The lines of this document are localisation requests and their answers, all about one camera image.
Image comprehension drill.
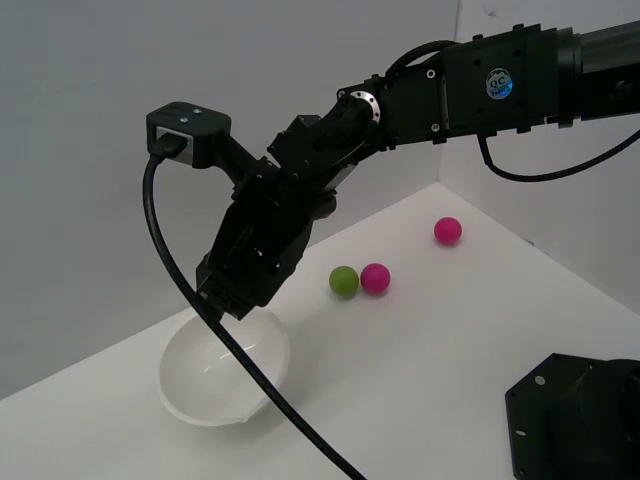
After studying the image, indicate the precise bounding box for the green ball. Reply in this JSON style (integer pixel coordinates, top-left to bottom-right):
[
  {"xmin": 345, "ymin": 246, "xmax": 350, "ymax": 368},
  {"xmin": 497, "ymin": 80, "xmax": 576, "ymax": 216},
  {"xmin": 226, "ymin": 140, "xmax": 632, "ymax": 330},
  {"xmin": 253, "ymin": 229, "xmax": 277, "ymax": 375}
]
[{"xmin": 328, "ymin": 265, "xmax": 360, "ymax": 298}]

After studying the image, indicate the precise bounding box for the pink ball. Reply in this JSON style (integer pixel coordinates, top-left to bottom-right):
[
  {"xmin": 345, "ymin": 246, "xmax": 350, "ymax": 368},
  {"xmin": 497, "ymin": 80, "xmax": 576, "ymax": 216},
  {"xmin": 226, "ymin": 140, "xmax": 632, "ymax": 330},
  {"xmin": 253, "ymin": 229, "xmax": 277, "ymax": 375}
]
[
  {"xmin": 433, "ymin": 216, "xmax": 463, "ymax": 247},
  {"xmin": 359, "ymin": 261, "xmax": 391, "ymax": 294}
]

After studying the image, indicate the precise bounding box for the white bowl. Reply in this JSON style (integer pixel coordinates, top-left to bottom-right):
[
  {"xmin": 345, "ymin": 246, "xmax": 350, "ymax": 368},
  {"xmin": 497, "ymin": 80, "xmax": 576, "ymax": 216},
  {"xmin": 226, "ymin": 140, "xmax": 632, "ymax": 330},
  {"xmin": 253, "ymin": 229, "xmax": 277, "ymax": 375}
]
[{"xmin": 157, "ymin": 307, "xmax": 292, "ymax": 428}]

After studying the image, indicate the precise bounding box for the thick black camera cable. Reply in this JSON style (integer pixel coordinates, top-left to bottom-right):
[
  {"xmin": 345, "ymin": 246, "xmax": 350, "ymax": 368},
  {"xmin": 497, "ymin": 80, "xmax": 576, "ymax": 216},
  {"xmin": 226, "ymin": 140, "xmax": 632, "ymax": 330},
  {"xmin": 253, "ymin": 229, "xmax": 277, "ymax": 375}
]
[{"xmin": 142, "ymin": 130, "xmax": 369, "ymax": 480}]

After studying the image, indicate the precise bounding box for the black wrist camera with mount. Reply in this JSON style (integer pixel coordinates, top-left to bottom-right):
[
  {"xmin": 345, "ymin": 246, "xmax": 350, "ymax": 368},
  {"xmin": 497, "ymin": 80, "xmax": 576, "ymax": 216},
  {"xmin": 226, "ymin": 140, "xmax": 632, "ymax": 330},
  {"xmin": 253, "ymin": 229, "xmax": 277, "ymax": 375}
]
[{"xmin": 145, "ymin": 101, "xmax": 271, "ymax": 186}]

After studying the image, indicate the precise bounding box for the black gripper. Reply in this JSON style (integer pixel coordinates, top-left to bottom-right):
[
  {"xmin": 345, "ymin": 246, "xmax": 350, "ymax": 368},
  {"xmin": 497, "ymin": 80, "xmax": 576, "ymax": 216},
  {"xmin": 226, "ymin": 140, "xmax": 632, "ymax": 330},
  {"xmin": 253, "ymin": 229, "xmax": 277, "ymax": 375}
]
[{"xmin": 194, "ymin": 168, "xmax": 342, "ymax": 323}]

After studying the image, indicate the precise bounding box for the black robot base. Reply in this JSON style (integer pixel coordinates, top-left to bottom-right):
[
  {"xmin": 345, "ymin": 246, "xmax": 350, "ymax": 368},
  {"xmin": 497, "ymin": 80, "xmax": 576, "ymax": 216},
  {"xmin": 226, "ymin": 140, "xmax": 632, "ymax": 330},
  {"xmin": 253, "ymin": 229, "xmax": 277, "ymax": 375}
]
[{"xmin": 503, "ymin": 352, "xmax": 640, "ymax": 480}]

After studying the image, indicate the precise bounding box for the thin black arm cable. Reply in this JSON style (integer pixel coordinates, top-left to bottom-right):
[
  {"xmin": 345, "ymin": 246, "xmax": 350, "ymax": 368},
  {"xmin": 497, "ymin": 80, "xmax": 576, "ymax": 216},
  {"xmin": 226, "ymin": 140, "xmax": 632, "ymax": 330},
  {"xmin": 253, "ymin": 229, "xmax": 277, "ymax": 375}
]
[{"xmin": 384, "ymin": 39, "xmax": 640, "ymax": 182}]

